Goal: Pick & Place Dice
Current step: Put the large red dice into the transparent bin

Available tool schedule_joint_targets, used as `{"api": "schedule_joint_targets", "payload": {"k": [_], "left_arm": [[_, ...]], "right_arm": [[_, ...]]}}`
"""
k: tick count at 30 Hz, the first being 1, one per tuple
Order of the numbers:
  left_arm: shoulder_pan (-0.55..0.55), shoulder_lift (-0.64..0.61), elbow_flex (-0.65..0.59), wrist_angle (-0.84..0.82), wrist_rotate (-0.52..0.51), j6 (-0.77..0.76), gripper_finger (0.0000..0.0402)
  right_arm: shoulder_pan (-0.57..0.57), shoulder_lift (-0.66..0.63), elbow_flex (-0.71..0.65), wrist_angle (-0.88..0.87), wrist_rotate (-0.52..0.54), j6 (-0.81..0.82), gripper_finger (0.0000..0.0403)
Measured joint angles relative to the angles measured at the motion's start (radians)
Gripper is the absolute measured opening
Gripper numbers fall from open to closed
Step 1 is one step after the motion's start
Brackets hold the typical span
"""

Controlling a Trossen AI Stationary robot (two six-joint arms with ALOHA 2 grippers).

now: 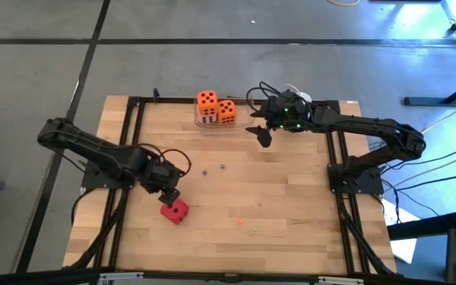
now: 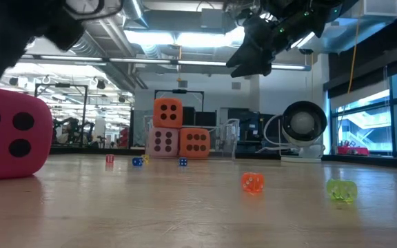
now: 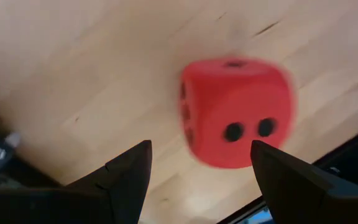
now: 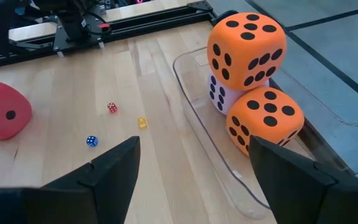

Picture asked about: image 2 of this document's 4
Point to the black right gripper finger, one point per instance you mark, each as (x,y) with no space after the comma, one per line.
(253,71)
(248,58)

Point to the large magenta foam die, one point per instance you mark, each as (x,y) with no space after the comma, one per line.
(2,134)

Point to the large orange foam die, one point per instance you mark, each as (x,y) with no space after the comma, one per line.
(167,103)
(195,153)

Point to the small orange translucent die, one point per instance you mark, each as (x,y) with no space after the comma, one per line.
(252,183)

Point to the large pink foam die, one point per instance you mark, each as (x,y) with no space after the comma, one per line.
(152,143)

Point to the small red die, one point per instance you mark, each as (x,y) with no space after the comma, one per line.
(109,158)

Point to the small yellow die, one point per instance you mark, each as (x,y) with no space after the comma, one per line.
(145,157)

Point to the small blue die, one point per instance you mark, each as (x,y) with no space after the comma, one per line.
(183,162)
(137,162)

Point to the small green translucent die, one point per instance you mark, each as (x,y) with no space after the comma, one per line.
(341,190)

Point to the black background robot arm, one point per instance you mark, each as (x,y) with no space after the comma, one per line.
(71,124)

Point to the long ceiling light bar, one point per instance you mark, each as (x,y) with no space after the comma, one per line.
(202,63)

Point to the grey ceiling air unit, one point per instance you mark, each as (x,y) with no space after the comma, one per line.
(212,19)

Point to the black background monitor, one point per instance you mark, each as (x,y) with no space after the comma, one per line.
(205,118)

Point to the clear plastic bin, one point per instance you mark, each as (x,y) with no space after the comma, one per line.
(227,137)

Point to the black and white fan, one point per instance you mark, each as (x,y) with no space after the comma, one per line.
(303,124)

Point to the red tray by window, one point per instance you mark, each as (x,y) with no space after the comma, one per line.
(353,151)

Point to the ceiling security camera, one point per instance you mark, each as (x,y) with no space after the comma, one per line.
(306,51)

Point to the black metal frame stand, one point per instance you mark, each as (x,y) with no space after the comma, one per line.
(60,85)

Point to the black gantry frame with camera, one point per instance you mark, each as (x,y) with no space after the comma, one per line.
(179,91)

